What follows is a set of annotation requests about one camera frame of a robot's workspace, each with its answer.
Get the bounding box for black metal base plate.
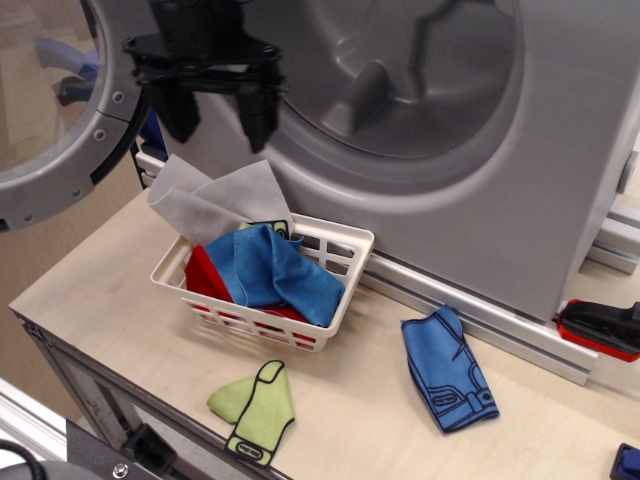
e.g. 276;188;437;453
66;420;177;479

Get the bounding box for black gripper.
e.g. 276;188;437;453
122;1;285;154

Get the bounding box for blue clamp behind door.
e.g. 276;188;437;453
140;109;167;155

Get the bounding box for aluminium table frame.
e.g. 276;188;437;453
20;317;287;479

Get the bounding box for blue felt cloth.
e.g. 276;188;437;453
204;224;345;328

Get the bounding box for grey round machine door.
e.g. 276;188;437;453
1;1;157;232

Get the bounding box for white plastic laundry basket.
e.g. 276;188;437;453
151;213;374;352

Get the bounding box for grey toy washing machine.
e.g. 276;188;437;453
167;1;639;320

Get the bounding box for green felt shirt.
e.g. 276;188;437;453
206;360;295;469

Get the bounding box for blue black clamp corner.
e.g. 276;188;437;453
609;443;640;480

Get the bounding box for grey felt cloth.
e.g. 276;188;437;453
147;155;293;245

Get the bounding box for blue felt jeans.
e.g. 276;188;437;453
401;305;500;434

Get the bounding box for green cloth in basket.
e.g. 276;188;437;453
239;220;290;240

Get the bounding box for red felt cloth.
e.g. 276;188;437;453
179;246;320;351

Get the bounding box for red black clamp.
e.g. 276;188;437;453
556;300;639;362

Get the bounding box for black cable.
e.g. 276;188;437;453
0;438;49;480

